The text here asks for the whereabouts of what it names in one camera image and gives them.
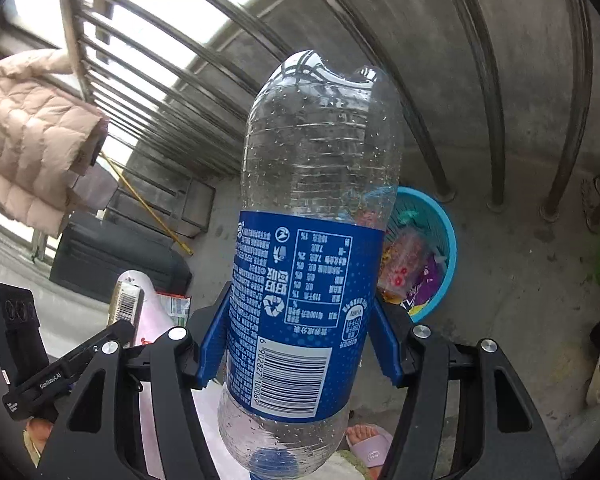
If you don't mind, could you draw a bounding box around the person's foot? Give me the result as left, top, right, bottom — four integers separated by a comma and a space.
350, 424, 381, 448

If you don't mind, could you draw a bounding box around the clear plastic bottle blue label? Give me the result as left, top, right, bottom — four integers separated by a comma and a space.
217, 50, 403, 480

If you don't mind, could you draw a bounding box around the green white wrapper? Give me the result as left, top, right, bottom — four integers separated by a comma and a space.
157, 294, 192, 328

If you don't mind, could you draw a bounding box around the blue plastic basket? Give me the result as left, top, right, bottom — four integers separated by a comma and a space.
379, 186, 458, 323

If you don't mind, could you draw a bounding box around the yellow stick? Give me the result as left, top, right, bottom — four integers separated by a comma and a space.
102, 152, 193, 256

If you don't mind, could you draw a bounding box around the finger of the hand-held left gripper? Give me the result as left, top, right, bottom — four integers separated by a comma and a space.
72, 319, 137, 357

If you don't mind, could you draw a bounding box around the purple yellow foil bag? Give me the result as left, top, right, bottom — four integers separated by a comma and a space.
402, 255, 446, 311

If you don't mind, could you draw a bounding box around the brown sandal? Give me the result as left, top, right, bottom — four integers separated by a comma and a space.
580, 175, 600, 233

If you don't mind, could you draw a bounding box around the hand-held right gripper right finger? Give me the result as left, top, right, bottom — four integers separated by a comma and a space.
367, 297, 563, 480

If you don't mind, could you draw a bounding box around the metal railing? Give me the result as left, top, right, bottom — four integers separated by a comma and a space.
0, 0, 600, 231

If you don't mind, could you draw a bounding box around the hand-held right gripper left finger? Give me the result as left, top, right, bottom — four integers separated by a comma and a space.
35, 280, 233, 480

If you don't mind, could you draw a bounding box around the white rectangular packet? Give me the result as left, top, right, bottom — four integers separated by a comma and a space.
107, 270, 146, 348

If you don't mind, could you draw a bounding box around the beige down jacket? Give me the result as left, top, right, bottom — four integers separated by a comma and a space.
0, 49, 111, 238

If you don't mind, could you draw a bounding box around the grey hanging cloth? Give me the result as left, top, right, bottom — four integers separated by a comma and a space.
70, 164, 122, 212

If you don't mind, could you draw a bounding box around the pink slipper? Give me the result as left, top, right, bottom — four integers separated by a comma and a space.
347, 425, 396, 468

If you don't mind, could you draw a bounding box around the dark grey cabinet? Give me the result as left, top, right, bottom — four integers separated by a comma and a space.
50, 220, 191, 306

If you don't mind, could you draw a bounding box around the person's left hand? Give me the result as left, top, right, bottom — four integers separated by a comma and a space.
26, 417, 56, 456

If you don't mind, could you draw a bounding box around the clear red flower wrapper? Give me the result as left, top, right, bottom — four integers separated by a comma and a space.
380, 230, 431, 301

